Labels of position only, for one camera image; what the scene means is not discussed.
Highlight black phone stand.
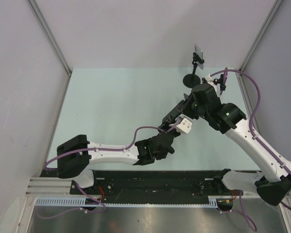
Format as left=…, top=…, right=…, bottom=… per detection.
left=213, top=78, right=221, bottom=85
left=182, top=52, right=201, bottom=88

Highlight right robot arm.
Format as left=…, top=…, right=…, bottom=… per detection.
left=191, top=83, right=291, bottom=206

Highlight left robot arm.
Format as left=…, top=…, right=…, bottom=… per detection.
left=57, top=95, right=192, bottom=194

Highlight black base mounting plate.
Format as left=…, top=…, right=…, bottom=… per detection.
left=83, top=169, right=240, bottom=197

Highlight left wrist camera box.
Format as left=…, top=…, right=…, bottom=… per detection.
left=175, top=117, right=193, bottom=134

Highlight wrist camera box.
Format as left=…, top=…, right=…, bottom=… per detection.
left=202, top=75, right=217, bottom=92
left=175, top=117, right=193, bottom=134

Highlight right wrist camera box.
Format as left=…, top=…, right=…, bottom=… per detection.
left=202, top=75, right=217, bottom=92

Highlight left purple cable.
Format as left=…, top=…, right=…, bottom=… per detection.
left=36, top=122, right=180, bottom=220

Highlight white cable duct rail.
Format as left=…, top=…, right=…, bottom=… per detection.
left=34, top=196, right=231, bottom=209

